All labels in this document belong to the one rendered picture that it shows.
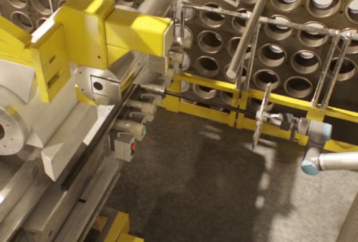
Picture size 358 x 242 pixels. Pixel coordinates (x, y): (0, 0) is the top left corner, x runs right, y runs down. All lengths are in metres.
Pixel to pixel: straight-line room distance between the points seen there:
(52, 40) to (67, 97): 0.44
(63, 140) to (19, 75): 0.37
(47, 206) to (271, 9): 2.60
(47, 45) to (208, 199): 1.94
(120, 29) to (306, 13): 2.57
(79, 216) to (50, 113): 0.63
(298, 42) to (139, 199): 1.92
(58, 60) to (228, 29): 2.65
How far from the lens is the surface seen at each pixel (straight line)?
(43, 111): 1.99
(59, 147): 2.00
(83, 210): 2.45
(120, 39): 1.71
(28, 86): 1.82
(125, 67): 1.91
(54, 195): 2.21
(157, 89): 2.74
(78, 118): 2.10
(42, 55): 1.70
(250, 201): 3.36
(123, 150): 2.65
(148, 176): 3.42
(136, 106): 2.63
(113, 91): 1.89
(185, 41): 3.12
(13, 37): 1.71
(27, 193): 2.17
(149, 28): 1.65
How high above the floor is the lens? 2.67
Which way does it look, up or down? 42 degrees down
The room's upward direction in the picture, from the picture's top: 2 degrees clockwise
